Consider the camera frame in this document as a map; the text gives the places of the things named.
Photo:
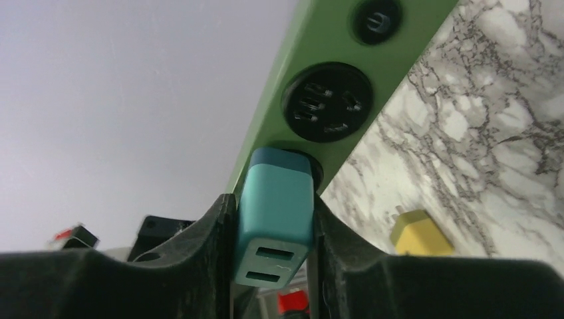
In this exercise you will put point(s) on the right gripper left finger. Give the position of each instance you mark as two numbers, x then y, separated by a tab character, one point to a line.
188	276

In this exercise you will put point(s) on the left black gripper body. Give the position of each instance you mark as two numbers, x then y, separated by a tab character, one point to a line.
153	232

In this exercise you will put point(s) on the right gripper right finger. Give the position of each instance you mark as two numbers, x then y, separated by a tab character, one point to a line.
354	279

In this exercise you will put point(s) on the yellow plug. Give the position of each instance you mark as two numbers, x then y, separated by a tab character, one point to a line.
416	233

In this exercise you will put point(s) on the blue plug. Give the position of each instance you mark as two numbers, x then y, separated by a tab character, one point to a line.
275	231

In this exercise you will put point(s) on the green power strip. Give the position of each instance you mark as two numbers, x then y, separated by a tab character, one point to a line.
338	65

